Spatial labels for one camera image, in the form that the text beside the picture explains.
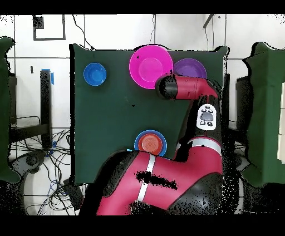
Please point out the large light blue bowl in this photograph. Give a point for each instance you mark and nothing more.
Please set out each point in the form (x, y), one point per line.
(136, 142)

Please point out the orange plastic bowl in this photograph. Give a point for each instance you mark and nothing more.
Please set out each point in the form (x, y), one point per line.
(150, 143)

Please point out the large pink plastic bowl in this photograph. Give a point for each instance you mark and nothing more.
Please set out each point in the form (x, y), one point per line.
(149, 66)

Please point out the large purple plastic bowl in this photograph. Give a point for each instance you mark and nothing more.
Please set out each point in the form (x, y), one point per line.
(189, 68)

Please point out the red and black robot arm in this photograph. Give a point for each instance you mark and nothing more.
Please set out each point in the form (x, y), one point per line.
(178, 173)

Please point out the white box stack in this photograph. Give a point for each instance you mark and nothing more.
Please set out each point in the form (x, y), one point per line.
(282, 133)

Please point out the dark green tablecloth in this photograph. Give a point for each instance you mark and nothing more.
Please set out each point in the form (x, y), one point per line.
(111, 111)

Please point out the small dark blue bowl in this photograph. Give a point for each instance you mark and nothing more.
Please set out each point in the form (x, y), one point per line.
(95, 74)

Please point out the black metal stand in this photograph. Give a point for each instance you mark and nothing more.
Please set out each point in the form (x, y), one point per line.
(45, 100)

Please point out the green cloth side table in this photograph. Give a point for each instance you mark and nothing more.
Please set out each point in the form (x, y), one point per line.
(267, 111)
(4, 111)

